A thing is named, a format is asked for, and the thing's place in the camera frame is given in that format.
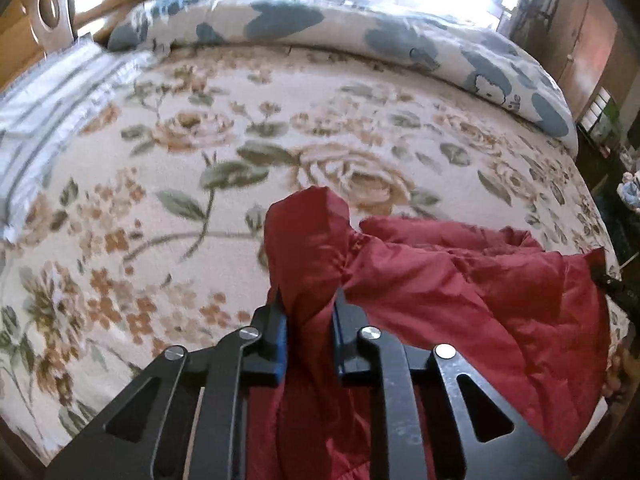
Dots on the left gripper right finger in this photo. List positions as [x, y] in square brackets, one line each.
[434, 416]

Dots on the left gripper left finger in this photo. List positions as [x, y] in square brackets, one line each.
[185, 415]

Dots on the red quilted puffer jacket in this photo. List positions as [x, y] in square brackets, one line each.
[532, 322]

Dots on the pile of clothes clutter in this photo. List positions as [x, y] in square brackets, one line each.
[629, 191]

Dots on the person's right hand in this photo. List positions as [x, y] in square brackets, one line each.
[622, 376]

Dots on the dark side desk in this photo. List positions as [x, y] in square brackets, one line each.
[603, 173]

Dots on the floral bed cover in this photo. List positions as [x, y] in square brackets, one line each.
[148, 231]

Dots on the wooden wardrobe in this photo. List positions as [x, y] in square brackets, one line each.
[581, 46]

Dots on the blue heart patterned duvet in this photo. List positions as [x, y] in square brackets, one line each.
[476, 60]

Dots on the striped white pillow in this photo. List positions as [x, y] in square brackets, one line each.
[43, 109]

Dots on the wooden headboard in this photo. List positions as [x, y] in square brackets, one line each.
[33, 29]

